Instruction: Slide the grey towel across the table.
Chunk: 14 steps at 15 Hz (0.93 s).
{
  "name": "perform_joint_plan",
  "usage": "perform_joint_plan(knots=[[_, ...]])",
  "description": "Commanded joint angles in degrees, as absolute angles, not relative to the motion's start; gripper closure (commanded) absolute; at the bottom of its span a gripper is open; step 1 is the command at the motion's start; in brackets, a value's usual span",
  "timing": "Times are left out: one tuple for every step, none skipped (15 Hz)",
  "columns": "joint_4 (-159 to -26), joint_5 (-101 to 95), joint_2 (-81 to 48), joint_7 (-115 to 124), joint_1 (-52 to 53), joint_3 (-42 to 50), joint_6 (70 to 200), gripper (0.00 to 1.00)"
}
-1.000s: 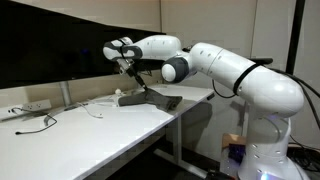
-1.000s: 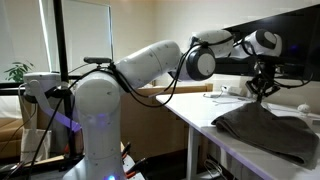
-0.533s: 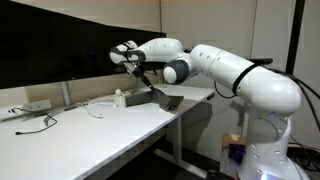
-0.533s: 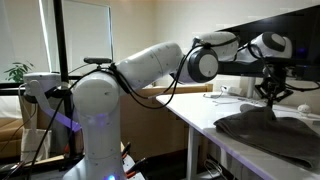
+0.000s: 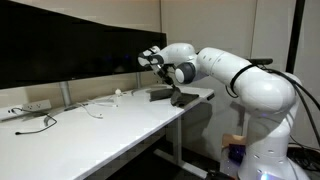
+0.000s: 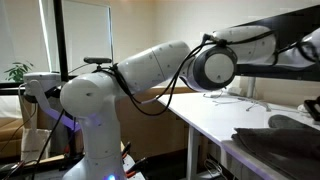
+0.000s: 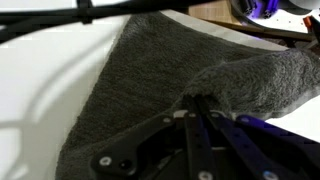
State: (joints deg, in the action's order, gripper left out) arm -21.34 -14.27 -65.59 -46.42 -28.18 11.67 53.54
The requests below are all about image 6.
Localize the grey towel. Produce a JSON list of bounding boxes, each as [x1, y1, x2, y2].
[[231, 113, 320, 180]]

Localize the wooden cabinet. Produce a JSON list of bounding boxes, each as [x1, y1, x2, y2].
[[117, 85, 201, 162]]

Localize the white table leg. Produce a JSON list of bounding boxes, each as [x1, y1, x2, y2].
[[185, 124, 201, 180]]

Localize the silver monitor stand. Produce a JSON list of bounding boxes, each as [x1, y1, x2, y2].
[[238, 77, 272, 113]]

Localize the wooden base board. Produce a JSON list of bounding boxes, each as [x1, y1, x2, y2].
[[31, 154, 84, 166]]

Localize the white paper bag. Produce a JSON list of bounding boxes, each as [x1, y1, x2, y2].
[[20, 128, 52, 164]]

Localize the green potted plant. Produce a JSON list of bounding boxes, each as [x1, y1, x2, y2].
[[3, 61, 35, 84]]

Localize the tan sofa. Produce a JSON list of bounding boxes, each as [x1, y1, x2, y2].
[[0, 116, 25, 159]]

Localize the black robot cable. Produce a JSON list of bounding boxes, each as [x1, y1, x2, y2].
[[26, 29, 320, 180]]

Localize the thin cable on table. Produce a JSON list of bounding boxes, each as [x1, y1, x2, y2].
[[202, 89, 264, 113]]

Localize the red black clamp handle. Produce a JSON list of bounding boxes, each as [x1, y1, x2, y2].
[[121, 141, 132, 160], [125, 157, 148, 179]]

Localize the black camera bar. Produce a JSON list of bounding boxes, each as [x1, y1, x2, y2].
[[82, 56, 113, 65]]

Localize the cables under table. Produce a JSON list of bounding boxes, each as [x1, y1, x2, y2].
[[203, 158, 225, 180]]

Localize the white camera stand arm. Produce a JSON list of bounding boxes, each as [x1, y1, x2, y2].
[[22, 71, 83, 133]]

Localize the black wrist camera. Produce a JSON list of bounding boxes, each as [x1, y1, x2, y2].
[[303, 96, 320, 123]]

